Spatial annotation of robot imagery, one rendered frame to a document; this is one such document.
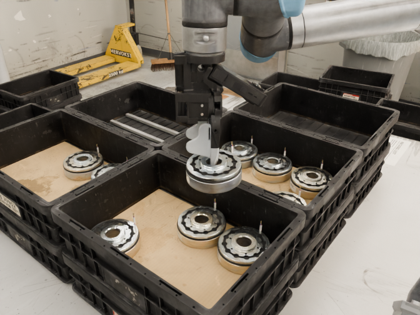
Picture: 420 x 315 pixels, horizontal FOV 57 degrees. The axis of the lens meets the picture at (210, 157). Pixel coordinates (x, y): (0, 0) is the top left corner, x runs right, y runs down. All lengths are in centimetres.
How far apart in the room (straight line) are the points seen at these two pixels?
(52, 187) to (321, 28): 73
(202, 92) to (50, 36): 388
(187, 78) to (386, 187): 83
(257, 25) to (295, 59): 330
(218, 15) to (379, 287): 68
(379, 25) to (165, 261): 60
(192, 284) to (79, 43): 415
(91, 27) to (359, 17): 420
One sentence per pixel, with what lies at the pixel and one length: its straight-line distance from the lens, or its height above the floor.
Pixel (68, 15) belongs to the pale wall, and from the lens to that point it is 462.
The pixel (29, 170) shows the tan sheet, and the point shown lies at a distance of 115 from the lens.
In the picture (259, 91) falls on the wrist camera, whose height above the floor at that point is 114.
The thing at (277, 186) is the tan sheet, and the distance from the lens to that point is 100.
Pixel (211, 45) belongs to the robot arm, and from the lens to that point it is 65.
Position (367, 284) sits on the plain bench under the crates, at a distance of 99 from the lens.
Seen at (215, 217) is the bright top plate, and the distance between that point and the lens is 84.
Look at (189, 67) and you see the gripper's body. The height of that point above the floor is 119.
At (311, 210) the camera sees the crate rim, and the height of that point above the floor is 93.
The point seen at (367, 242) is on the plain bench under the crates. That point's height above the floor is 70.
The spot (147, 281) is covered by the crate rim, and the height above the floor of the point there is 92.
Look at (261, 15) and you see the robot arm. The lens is 66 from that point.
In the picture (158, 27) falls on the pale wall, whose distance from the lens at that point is 486.
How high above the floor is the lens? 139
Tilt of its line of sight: 31 degrees down
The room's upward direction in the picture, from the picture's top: straight up
